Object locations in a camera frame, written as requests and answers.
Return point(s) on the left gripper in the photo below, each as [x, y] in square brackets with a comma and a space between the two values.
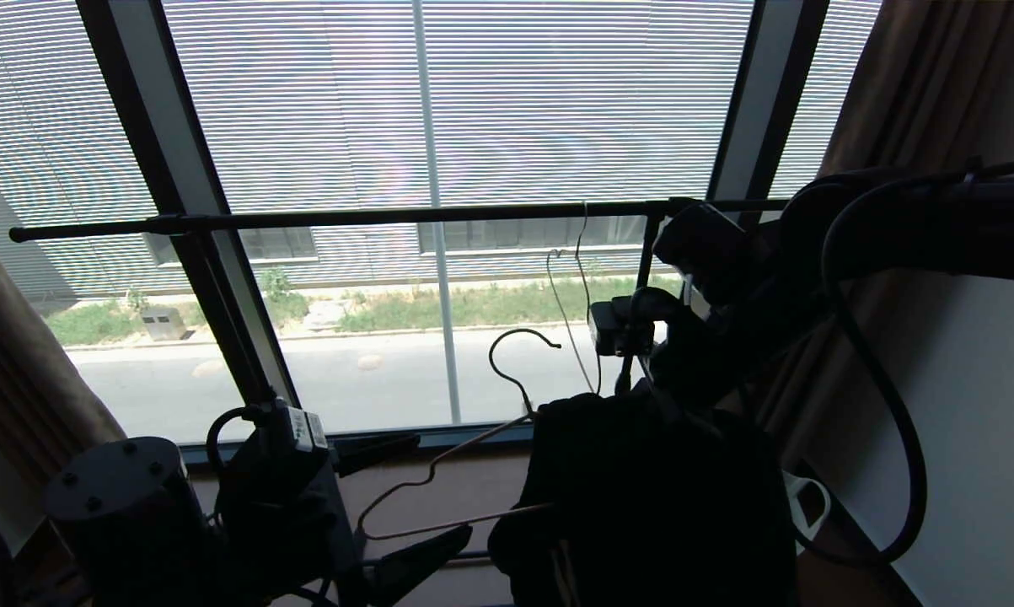
[296, 539]

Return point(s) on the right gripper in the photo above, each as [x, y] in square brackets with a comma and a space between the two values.
[684, 362]

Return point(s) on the black garment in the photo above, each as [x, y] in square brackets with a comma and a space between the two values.
[658, 506]

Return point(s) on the pink clothes hanger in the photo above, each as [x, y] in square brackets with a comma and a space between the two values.
[584, 253]
[527, 403]

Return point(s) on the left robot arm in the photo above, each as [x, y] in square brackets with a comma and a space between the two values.
[127, 523]

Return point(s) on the white laundry basket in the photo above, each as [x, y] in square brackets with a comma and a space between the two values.
[810, 506]

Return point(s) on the black clothes rack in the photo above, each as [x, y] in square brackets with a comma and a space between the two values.
[304, 219]

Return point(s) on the window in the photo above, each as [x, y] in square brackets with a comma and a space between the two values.
[751, 101]

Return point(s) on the brown curtain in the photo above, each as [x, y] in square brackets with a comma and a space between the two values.
[920, 84]
[18, 379]

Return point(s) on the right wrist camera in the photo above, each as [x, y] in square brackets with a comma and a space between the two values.
[612, 329]

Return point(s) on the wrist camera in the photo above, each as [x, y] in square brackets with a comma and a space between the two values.
[279, 447]
[612, 329]

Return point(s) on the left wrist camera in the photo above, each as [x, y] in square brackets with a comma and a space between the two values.
[279, 447]

